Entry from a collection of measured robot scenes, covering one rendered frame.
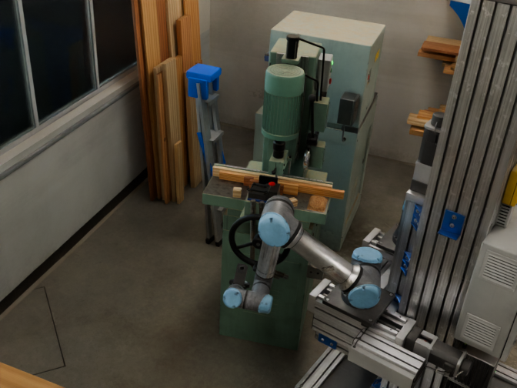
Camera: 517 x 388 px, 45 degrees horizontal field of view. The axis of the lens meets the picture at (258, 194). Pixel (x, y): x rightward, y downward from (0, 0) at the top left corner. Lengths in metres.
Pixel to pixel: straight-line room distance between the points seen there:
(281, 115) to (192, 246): 1.60
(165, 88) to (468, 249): 2.45
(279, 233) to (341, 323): 0.60
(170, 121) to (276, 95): 1.64
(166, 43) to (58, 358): 2.21
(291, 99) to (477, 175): 0.92
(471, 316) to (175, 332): 1.70
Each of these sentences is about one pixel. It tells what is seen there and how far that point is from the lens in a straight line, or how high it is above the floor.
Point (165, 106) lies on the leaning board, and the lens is 4.26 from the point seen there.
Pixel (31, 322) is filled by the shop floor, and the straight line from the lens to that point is 3.72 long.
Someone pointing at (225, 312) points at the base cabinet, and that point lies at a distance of 3.41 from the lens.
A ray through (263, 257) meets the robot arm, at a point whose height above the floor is 0.98.
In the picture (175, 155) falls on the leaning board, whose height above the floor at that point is 0.40.
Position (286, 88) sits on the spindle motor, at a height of 1.45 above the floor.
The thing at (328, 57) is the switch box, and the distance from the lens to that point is 3.09.
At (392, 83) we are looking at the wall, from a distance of 5.16.
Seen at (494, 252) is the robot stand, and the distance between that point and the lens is 2.35.
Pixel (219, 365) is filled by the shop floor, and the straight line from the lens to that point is 3.38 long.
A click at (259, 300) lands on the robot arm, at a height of 0.85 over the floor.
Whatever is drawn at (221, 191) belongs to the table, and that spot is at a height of 0.90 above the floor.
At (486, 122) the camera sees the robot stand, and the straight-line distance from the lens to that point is 2.21.
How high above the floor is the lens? 2.49
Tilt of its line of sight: 32 degrees down
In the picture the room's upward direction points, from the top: 4 degrees clockwise
